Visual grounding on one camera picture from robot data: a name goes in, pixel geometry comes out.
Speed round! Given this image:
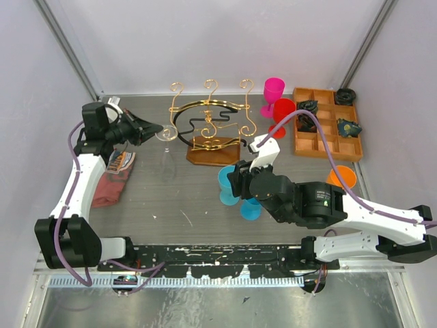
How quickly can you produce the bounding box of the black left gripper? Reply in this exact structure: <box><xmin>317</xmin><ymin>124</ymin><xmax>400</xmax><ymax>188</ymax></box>
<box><xmin>105</xmin><ymin>108</ymin><xmax>164</xmax><ymax>146</ymax></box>

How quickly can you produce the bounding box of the light blue wine glass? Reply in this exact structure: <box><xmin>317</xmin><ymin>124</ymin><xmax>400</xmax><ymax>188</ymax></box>
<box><xmin>218</xmin><ymin>165</ymin><xmax>240</xmax><ymax>206</ymax></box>

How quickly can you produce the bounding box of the clear wine glass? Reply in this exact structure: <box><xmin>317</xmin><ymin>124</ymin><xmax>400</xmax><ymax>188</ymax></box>
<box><xmin>155</xmin><ymin>124</ymin><xmax>178</xmax><ymax>152</ymax></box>

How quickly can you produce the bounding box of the red wine glass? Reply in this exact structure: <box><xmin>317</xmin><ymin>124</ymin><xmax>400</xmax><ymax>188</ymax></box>
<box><xmin>272</xmin><ymin>98</ymin><xmax>296</xmax><ymax>139</ymax></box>

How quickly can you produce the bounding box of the magenta wine glass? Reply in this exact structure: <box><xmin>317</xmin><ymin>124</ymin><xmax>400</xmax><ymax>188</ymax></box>
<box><xmin>260</xmin><ymin>77</ymin><xmax>285</xmax><ymax>118</ymax></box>

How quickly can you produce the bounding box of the orange wine glass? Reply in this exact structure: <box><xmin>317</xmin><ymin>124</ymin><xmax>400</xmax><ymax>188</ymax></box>
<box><xmin>326</xmin><ymin>165</ymin><xmax>357</xmax><ymax>188</ymax></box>

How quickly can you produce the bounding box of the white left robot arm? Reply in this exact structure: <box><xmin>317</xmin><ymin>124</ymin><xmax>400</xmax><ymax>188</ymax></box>
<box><xmin>34</xmin><ymin>102</ymin><xmax>163</xmax><ymax>271</ymax></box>

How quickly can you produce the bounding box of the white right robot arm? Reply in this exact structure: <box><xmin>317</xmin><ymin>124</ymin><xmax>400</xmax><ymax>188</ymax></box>
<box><xmin>227</xmin><ymin>161</ymin><xmax>436</xmax><ymax>269</ymax></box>

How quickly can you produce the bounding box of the wooden rack base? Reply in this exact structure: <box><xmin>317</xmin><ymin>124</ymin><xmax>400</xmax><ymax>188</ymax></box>
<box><xmin>186</xmin><ymin>136</ymin><xmax>240</xmax><ymax>167</ymax></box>

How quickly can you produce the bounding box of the patterned folded cloth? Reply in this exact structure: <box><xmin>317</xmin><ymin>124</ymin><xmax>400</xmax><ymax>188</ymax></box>
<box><xmin>91</xmin><ymin>150</ymin><xmax>136</xmax><ymax>208</ymax></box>

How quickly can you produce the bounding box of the wooden compartment tray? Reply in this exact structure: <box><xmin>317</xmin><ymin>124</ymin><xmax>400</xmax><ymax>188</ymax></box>
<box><xmin>292</xmin><ymin>87</ymin><xmax>363</xmax><ymax>162</ymax></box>

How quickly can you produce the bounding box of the rolled dark orange-patterned tie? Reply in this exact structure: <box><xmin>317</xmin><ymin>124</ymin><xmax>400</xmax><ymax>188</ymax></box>
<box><xmin>296</xmin><ymin>114</ymin><xmax>318</xmax><ymax>133</ymax></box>

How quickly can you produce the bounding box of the rolled dark green tie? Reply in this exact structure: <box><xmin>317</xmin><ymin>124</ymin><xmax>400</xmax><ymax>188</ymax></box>
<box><xmin>297</xmin><ymin>100</ymin><xmax>318</xmax><ymax>115</ymax></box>

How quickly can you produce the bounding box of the rolled black tie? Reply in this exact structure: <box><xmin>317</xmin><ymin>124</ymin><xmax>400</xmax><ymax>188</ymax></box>
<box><xmin>334</xmin><ymin>88</ymin><xmax>356</xmax><ymax>106</ymax></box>

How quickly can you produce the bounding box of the gold wire glass rack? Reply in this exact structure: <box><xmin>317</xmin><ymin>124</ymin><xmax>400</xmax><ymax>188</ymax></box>
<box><xmin>166</xmin><ymin>79</ymin><xmax>257</xmax><ymax>151</ymax></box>

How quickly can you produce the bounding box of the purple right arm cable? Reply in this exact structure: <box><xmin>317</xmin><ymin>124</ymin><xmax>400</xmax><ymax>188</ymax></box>
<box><xmin>261</xmin><ymin>109</ymin><xmax>437</xmax><ymax>295</ymax></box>

